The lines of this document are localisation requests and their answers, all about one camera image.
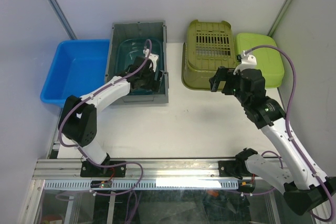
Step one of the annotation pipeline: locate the teal transparent tub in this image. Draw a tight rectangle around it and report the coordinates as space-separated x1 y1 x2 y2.
114 38 164 95

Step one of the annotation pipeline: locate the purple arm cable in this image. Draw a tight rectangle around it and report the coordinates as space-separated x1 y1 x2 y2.
241 45 333 222
57 39 153 168

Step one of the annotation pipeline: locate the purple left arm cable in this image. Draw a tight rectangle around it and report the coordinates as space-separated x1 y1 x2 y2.
57 39 153 168

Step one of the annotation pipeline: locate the left aluminium corner post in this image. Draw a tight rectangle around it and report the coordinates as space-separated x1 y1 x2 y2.
47 0 78 40

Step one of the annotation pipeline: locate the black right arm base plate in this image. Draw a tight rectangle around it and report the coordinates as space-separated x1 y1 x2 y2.
218 159 263 179

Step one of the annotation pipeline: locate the blue plastic tub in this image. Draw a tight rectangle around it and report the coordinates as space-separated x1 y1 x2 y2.
40 39 109 108

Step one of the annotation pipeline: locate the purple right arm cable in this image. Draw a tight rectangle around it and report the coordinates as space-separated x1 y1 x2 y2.
241 45 333 222

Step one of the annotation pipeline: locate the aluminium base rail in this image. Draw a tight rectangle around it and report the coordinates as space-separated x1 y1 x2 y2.
33 158 235 180

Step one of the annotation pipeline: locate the grey plastic crate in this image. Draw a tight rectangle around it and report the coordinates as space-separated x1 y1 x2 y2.
104 21 169 105

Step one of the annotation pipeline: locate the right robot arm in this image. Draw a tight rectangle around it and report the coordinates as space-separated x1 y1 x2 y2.
209 67 335 216

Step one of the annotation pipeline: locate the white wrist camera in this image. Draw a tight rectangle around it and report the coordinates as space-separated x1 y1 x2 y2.
143 49 159 72
233 50 257 75

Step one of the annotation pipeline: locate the aluminium corner post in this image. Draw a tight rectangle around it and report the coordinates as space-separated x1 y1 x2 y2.
47 0 78 40
267 0 294 37

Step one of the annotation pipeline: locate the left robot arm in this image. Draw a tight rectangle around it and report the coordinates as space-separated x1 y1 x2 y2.
58 53 163 176

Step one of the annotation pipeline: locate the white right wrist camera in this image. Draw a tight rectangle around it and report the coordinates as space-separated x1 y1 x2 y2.
233 50 257 75

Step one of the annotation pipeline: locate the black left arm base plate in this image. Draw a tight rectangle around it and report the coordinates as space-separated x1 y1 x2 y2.
80 161 126 178

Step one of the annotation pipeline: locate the lime green plastic basin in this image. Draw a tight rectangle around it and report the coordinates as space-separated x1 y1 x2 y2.
235 33 285 88

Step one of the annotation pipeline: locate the right aluminium corner post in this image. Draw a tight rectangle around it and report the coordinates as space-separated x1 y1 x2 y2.
267 0 294 37

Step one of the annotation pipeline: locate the white slotted cable duct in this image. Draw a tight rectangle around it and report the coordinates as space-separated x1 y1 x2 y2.
44 178 238 191

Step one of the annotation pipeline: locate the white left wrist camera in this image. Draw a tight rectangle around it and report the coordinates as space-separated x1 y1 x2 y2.
143 49 159 72

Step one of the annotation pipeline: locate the olive green slotted basket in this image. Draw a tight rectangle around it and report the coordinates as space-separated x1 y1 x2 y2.
182 19 237 90

